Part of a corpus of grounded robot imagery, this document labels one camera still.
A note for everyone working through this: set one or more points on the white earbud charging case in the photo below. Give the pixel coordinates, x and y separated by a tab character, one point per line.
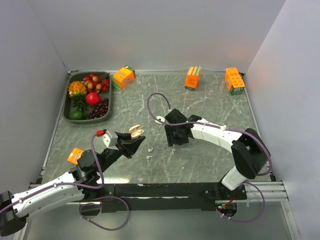
160	120

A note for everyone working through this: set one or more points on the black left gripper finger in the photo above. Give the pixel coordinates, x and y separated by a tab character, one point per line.
123	137
130	147

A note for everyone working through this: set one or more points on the orange yellow flower pineapple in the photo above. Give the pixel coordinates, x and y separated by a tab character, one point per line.
77	92

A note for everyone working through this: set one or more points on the green avocado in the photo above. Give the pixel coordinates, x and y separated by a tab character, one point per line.
77	115

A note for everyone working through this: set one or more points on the dark purple grape bunch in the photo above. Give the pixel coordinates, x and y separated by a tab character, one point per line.
99	110

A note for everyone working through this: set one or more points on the beige earbud charging case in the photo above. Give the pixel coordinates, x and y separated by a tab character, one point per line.
136	131

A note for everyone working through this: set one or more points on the red apple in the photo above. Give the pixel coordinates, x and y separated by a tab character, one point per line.
92	99

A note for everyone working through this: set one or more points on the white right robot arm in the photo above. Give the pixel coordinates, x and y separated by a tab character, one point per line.
248	151

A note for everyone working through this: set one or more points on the dark grey fruit tray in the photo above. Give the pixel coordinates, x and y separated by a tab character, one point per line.
68	102

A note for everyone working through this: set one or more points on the orange box back right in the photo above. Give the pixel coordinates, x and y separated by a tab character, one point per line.
234	81

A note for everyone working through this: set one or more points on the orange sponge pack back left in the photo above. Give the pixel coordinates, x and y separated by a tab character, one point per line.
123	77

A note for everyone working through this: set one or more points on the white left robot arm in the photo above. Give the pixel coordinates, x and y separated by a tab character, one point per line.
80	183

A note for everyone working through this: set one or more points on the orange box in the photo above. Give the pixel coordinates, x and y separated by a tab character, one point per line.
75	154
234	81

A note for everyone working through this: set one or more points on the orange sponge pack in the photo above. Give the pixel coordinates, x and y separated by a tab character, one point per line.
123	77
192	78

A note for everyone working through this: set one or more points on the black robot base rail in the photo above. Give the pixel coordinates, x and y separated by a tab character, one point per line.
161	196

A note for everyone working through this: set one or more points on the red yellow lychee bunch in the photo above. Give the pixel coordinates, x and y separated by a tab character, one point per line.
97	83

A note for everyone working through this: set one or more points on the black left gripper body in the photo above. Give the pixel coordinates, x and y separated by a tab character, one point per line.
110	156

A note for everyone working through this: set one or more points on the orange box front left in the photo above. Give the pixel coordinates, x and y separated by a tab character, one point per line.
75	154

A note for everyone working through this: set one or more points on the orange sponge pack back middle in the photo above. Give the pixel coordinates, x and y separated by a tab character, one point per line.
192	78

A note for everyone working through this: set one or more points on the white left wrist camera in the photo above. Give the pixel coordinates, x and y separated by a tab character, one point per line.
109	138

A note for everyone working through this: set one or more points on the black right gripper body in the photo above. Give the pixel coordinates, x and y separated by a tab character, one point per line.
174	137

